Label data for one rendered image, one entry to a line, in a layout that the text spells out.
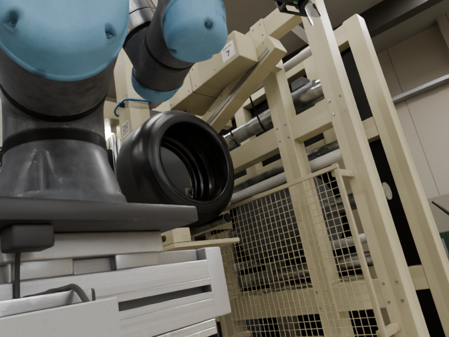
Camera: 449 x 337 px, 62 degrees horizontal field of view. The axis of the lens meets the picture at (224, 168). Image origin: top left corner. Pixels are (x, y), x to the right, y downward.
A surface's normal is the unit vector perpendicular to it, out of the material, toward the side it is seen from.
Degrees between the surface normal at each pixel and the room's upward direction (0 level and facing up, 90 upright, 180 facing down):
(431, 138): 90
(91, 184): 72
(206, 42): 180
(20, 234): 90
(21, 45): 147
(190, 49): 180
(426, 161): 90
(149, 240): 90
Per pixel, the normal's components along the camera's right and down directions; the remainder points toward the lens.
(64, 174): 0.36, -0.61
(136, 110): 0.65, -0.33
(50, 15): 0.44, -0.22
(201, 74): -0.73, -0.07
